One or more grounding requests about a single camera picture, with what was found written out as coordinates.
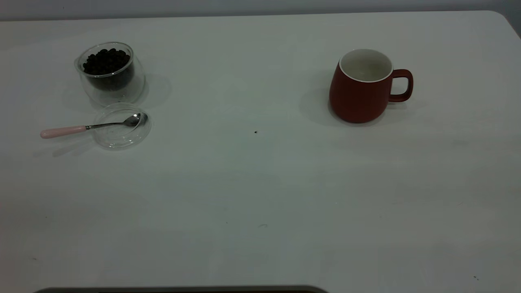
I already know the clear glass jar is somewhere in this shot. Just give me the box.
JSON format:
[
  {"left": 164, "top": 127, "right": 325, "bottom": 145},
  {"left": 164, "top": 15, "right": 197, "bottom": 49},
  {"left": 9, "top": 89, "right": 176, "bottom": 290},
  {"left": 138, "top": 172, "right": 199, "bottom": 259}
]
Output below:
[{"left": 74, "top": 42, "right": 146, "bottom": 107}]

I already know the pink handled metal spoon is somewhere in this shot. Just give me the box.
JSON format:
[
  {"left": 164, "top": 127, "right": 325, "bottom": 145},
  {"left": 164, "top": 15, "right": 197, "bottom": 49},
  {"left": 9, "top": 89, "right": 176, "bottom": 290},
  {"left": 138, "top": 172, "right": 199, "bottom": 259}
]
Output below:
[{"left": 40, "top": 113, "right": 148, "bottom": 139}]

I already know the clear glass lid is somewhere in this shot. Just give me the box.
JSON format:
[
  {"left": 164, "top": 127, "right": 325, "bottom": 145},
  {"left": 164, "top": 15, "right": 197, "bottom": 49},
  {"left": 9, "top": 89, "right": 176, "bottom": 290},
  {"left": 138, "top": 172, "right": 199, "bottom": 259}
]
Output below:
[{"left": 93, "top": 103, "right": 152, "bottom": 150}]

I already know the red ceramic mug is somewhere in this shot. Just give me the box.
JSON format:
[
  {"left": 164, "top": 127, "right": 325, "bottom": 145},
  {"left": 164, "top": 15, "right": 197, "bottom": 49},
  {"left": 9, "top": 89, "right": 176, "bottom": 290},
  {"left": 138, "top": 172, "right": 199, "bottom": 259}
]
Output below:
[{"left": 329, "top": 49, "right": 414, "bottom": 124}]

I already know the dark coffee beans pile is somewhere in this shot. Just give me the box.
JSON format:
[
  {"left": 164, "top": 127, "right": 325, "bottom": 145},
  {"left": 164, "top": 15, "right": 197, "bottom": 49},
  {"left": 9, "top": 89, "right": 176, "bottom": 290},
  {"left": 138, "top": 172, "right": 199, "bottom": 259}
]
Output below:
[{"left": 83, "top": 48, "right": 135, "bottom": 91}]

